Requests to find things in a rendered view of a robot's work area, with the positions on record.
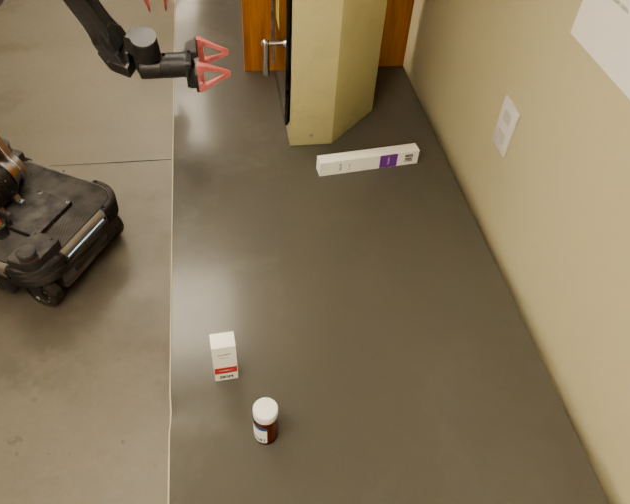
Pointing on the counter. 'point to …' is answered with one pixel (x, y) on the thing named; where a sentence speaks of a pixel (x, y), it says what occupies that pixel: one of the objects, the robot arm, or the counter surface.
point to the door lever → (268, 53)
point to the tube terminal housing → (332, 66)
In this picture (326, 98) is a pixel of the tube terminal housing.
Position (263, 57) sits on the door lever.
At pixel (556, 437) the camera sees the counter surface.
